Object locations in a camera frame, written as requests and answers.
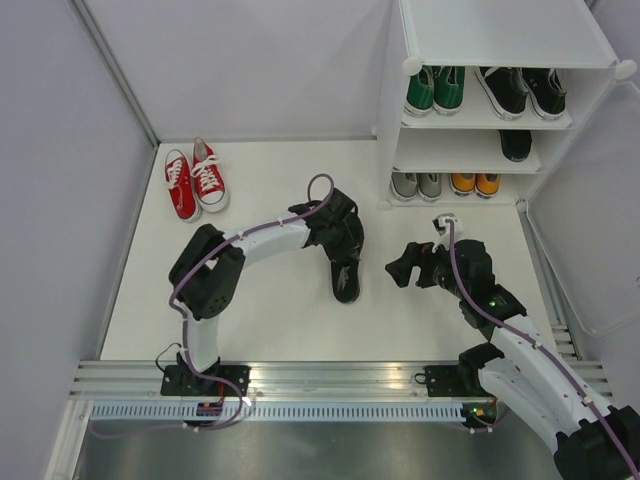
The white slotted cable duct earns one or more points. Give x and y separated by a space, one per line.
282 411

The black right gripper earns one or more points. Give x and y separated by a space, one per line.
400 269

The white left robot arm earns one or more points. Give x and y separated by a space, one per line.
207 273

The grey sneaker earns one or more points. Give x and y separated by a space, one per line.
429 186
404 185

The aluminium corner frame post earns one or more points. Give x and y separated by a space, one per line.
97 37

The black brown-soled shoe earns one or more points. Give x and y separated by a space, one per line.
515 144
345 280

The red sneaker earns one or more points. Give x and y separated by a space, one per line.
179 184
210 189

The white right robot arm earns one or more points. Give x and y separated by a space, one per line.
587 436

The white shoe cabinet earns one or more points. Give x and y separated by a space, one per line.
579 187

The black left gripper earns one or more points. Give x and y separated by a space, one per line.
347 251

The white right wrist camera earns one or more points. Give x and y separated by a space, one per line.
450 230

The green sneaker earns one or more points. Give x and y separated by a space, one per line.
420 94
448 89

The orange sneaker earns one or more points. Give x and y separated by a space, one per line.
462 184
487 185

